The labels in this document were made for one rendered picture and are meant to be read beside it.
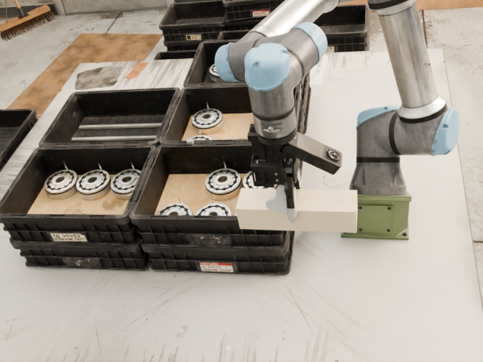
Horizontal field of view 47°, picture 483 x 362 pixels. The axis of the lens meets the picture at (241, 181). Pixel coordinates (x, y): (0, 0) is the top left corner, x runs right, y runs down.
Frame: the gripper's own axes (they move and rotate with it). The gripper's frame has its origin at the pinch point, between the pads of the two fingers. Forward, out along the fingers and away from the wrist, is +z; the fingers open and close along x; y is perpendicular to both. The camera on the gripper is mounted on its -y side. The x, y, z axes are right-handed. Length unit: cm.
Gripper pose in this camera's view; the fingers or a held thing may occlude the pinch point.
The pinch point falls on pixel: (297, 205)
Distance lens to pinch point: 112.9
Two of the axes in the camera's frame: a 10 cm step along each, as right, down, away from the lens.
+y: -9.7, -0.1, 2.4
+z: 1.5, 7.3, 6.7
